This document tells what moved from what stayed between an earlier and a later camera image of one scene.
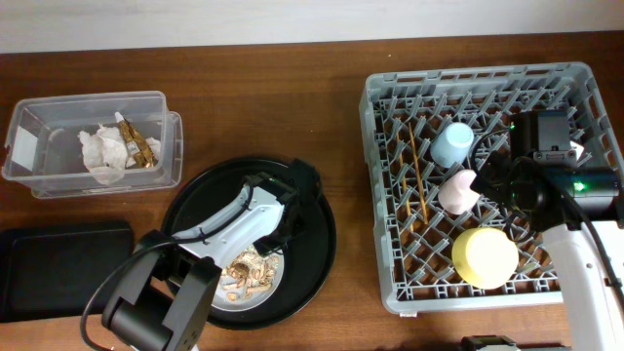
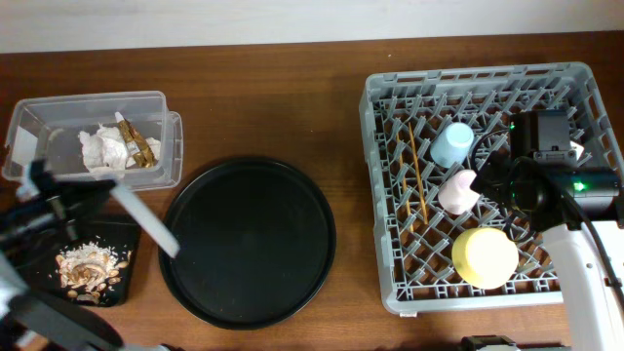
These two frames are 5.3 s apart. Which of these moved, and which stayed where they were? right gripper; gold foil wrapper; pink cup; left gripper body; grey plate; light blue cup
Moved: grey plate; left gripper body
Stayed: gold foil wrapper; pink cup; right gripper; light blue cup
